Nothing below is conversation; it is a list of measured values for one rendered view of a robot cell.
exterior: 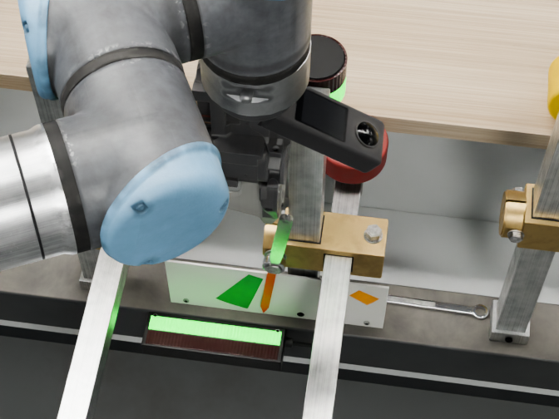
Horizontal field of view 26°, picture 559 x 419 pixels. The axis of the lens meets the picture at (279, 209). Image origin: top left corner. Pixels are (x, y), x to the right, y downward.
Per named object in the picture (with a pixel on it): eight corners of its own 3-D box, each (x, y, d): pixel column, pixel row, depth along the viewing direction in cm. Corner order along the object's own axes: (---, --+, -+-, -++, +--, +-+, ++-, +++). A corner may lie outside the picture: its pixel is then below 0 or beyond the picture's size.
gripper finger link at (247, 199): (221, 212, 119) (219, 156, 111) (281, 219, 118) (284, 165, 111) (216, 239, 117) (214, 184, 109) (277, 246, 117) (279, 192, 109)
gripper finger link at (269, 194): (264, 188, 114) (264, 132, 107) (283, 189, 114) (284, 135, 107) (257, 229, 112) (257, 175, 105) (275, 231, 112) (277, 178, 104)
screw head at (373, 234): (382, 244, 133) (382, 239, 132) (363, 243, 133) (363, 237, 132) (383, 229, 134) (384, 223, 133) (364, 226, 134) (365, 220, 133)
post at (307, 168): (314, 342, 153) (326, 111, 113) (286, 338, 154) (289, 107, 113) (317, 317, 155) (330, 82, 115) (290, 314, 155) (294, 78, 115)
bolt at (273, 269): (271, 326, 145) (285, 266, 133) (251, 322, 145) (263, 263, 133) (274, 312, 146) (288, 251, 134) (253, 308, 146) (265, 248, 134)
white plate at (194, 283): (382, 330, 146) (388, 290, 138) (170, 304, 148) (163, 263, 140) (383, 326, 146) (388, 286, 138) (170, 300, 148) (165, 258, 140)
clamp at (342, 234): (381, 279, 136) (384, 257, 132) (262, 264, 137) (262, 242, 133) (386, 237, 139) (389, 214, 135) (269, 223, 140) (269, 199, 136)
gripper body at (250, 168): (208, 121, 113) (203, 36, 103) (299, 132, 113) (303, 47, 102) (194, 189, 109) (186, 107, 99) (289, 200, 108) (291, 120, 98)
